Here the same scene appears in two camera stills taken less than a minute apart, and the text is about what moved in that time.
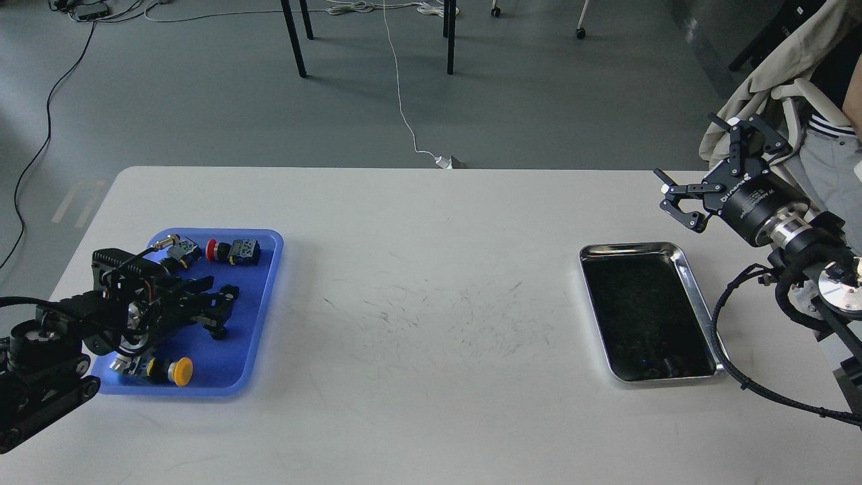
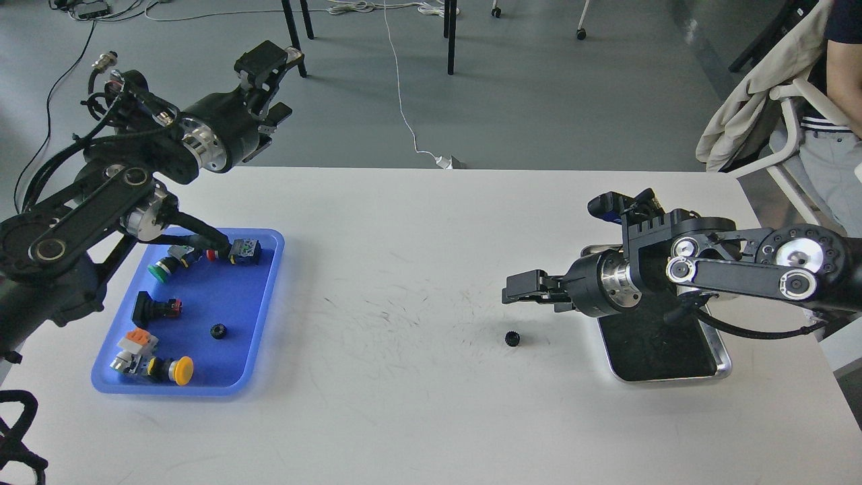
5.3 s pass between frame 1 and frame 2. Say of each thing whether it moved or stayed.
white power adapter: stayed
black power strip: stayed
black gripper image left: moved
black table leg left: stayed
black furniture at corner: stayed
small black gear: moved
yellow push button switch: stayed
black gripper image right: moved
